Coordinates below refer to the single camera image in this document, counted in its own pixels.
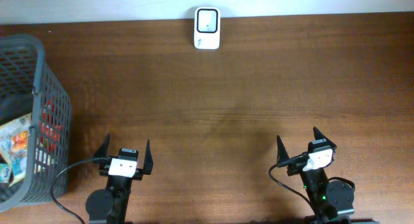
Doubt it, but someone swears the cream chips bag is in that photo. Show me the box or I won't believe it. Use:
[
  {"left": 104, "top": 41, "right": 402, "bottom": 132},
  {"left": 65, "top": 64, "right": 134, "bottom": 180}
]
[{"left": 1, "top": 113, "right": 32, "bottom": 154}]

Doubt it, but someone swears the orange tissue pack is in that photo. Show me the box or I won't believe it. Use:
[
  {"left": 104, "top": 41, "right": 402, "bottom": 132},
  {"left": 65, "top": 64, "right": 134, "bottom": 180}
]
[{"left": 10, "top": 131, "right": 28, "bottom": 159}]

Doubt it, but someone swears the white barcode scanner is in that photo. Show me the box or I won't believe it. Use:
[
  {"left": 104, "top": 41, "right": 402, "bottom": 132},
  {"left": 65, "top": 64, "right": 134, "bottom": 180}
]
[{"left": 193, "top": 6, "right": 221, "bottom": 50}]

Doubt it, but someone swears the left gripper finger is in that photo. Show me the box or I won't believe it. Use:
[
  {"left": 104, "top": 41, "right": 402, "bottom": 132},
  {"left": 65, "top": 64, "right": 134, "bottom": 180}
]
[
  {"left": 142, "top": 139, "right": 153, "bottom": 175},
  {"left": 93, "top": 133, "right": 110, "bottom": 163}
]

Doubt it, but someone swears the right black camera cable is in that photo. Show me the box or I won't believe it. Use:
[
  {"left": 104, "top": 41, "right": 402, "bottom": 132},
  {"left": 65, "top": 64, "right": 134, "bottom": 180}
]
[{"left": 268, "top": 152, "right": 320, "bottom": 215}]

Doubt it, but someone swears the red snack packet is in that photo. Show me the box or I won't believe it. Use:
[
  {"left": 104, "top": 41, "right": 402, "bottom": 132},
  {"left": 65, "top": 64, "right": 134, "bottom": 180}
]
[{"left": 38, "top": 97, "right": 63, "bottom": 154}]

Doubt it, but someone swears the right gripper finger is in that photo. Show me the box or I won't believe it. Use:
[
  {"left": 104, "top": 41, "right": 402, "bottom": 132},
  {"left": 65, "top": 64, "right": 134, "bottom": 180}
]
[
  {"left": 313, "top": 126, "right": 336, "bottom": 150},
  {"left": 276, "top": 135, "right": 290, "bottom": 165}
]

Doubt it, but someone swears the black camera cable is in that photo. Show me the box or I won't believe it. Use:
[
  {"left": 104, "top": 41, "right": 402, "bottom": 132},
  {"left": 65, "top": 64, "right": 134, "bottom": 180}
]
[
  {"left": 268, "top": 152, "right": 320, "bottom": 215},
  {"left": 50, "top": 156, "right": 113, "bottom": 224}
]

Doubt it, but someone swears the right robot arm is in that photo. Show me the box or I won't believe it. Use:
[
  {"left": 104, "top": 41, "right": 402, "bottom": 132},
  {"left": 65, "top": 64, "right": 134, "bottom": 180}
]
[{"left": 268, "top": 127, "right": 355, "bottom": 223}]

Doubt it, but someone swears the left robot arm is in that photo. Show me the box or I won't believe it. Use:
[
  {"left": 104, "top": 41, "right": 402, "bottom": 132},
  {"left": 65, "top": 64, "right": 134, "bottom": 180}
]
[{"left": 85, "top": 135, "right": 153, "bottom": 223}]

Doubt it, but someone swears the grey plastic mesh basket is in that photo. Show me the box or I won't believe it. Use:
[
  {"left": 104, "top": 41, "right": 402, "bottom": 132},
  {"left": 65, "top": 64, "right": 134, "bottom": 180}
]
[{"left": 1, "top": 34, "right": 72, "bottom": 212}]

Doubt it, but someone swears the green tissue pack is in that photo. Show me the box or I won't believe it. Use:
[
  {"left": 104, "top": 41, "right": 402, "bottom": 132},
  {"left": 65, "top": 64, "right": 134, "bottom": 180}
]
[{"left": 0, "top": 163, "right": 12, "bottom": 183}]

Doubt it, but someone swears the left black camera cable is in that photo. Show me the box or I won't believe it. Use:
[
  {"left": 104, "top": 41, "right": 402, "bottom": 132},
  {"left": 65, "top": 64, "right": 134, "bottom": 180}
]
[{"left": 50, "top": 156, "right": 113, "bottom": 224}]

